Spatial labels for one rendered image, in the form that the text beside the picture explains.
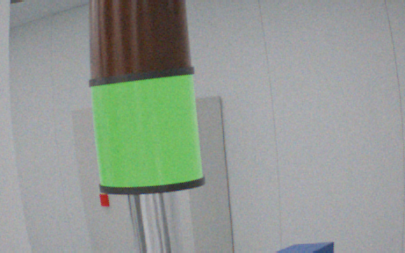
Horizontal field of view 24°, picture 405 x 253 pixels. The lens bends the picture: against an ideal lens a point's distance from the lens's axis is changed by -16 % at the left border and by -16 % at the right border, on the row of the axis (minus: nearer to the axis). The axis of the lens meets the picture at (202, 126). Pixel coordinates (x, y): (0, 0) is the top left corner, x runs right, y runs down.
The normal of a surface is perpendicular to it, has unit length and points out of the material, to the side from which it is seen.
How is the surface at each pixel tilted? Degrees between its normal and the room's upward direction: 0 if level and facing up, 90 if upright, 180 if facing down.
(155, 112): 90
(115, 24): 90
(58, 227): 90
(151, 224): 90
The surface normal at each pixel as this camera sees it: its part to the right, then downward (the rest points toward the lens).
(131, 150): -0.20, 0.07
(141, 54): 0.11, 0.04
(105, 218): -0.68, 0.11
